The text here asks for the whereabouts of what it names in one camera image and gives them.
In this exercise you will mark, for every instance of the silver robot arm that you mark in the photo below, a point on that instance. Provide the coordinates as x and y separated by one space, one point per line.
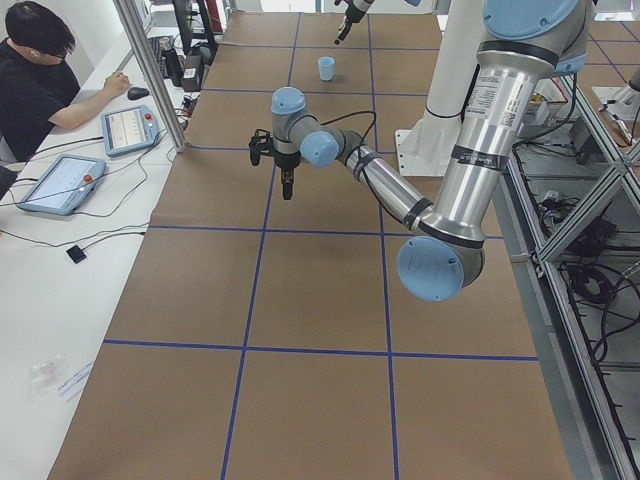
367 3
495 52

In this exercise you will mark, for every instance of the white paper sheet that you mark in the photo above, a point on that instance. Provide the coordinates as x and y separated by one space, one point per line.
75 384

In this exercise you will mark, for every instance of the black box with label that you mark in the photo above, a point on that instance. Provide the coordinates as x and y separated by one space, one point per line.
192 76

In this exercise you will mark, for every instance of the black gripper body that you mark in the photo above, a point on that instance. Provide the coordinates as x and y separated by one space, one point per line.
351 12
287 162

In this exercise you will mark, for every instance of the far blue teach pendant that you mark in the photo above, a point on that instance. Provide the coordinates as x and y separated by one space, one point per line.
128 130

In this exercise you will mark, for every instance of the aluminium frame rack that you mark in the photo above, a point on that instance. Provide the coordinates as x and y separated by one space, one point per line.
575 176

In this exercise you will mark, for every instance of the clear plastic bag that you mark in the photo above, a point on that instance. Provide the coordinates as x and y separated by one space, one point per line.
45 375

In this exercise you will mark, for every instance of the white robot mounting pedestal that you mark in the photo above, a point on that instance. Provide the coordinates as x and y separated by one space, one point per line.
425 150

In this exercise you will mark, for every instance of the light blue plastic cup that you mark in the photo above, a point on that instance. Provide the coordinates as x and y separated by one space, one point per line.
326 68

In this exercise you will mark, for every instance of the black bottle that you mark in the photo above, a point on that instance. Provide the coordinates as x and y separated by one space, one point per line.
174 67

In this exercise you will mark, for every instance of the near blue teach pendant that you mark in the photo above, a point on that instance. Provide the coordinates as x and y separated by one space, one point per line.
64 186

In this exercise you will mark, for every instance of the person in black shirt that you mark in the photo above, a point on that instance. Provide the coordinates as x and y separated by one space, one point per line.
38 86

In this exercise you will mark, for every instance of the blue teach pendant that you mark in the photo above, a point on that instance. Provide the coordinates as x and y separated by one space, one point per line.
128 130
64 186

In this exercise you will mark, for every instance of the small black square device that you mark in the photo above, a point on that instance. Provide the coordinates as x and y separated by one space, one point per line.
76 254

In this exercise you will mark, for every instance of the black computer mouse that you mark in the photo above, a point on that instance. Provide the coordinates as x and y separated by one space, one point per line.
136 93

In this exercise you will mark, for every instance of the aluminium frame post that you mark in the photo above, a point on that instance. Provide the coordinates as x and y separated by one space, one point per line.
133 27

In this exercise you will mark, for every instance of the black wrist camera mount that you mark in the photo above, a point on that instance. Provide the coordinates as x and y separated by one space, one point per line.
260 145

